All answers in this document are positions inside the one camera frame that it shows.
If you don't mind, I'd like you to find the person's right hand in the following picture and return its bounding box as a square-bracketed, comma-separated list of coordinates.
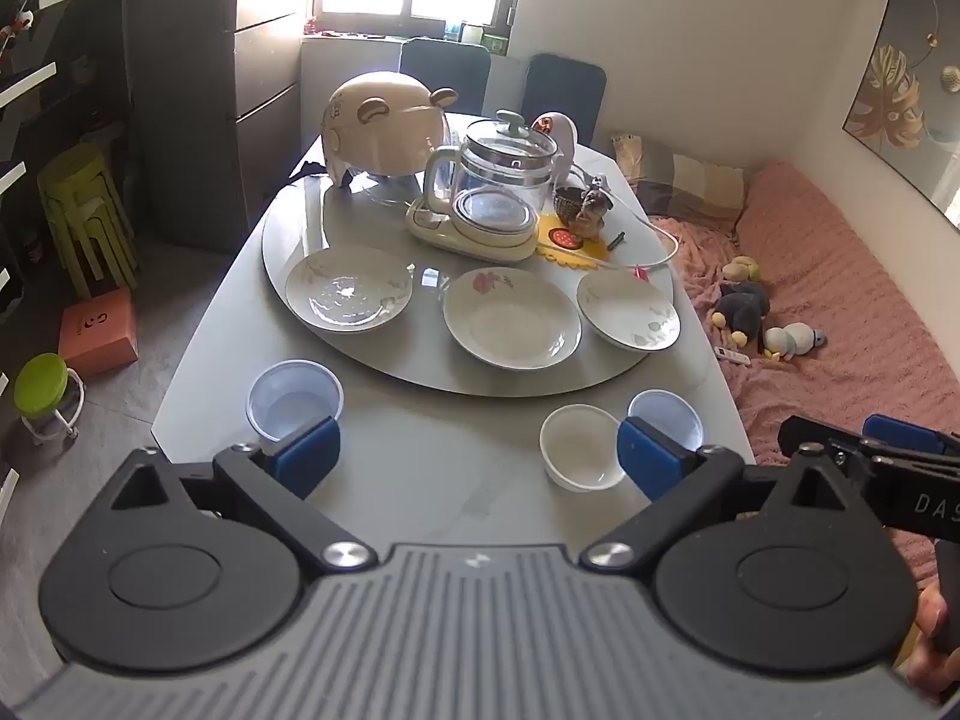
[904, 585, 960, 704]

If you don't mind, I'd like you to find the grey glass turntable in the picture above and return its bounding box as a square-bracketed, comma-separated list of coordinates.
[261, 157, 676, 397]

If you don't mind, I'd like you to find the stack of green stools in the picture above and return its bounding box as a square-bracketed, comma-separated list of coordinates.
[37, 142, 140, 301]

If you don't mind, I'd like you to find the clear glass bowl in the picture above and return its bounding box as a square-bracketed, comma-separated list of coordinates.
[351, 169, 430, 209]

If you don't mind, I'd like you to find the green round wheeled stool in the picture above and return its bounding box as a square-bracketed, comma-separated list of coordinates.
[13, 352, 85, 451]

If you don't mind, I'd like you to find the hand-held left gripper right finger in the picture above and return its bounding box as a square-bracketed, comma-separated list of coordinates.
[581, 417, 863, 572]

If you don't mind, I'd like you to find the plaid pillow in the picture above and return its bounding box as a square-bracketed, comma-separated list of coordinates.
[611, 131, 751, 222]

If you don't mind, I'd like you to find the yellow coaster mat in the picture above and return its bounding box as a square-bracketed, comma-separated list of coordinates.
[538, 214, 610, 271]

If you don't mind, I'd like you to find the leaf print plate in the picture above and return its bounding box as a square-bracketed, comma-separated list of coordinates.
[285, 246, 413, 332]
[576, 270, 681, 352]

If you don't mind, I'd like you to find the framed wall picture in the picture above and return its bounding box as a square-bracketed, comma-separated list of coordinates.
[841, 0, 960, 233]

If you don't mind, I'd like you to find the grey cabinet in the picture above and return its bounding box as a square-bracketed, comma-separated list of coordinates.
[124, 0, 305, 256]

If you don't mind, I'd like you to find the white jug with orange ring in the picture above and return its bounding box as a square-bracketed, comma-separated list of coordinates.
[531, 111, 580, 188]

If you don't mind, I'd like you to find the cream bear-shaped cover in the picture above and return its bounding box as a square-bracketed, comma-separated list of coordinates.
[321, 71, 458, 192]

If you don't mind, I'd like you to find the pink flower print plate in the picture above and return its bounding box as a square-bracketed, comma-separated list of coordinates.
[442, 268, 582, 370]

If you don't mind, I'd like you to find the orange box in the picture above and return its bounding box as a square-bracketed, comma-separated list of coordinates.
[58, 300, 140, 376]

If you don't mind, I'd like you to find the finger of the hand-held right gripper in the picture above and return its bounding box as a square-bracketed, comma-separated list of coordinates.
[778, 418, 878, 481]
[862, 414, 960, 458]

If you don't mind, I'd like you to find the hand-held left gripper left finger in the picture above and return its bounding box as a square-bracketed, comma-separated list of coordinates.
[111, 417, 378, 572]

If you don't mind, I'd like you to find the black shelf with white bars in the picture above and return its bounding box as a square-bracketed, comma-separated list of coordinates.
[0, 0, 128, 316]

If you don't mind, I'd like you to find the cream kettle base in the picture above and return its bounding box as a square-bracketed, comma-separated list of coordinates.
[406, 191, 541, 263]

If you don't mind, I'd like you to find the small woven basket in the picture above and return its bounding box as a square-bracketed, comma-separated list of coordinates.
[553, 187, 590, 226]

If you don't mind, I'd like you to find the white bowl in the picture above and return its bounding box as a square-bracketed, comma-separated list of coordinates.
[540, 403, 629, 494]

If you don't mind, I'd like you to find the white cable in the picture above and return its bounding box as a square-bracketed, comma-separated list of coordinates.
[600, 187, 680, 271]

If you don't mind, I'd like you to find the white duck plush toy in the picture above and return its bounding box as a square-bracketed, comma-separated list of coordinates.
[761, 322, 826, 361]

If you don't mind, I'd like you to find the dark grey plush toy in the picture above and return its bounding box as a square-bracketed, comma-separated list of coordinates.
[712, 281, 772, 350]

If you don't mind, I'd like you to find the pale blue plastic bowl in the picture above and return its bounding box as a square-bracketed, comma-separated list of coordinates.
[627, 388, 704, 458]
[247, 360, 344, 442]

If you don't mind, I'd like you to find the glass kettle with green lid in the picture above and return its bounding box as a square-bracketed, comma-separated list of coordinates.
[424, 110, 565, 222]

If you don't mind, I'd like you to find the dark blue chair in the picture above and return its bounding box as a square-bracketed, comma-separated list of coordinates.
[400, 37, 492, 117]
[521, 54, 607, 147]

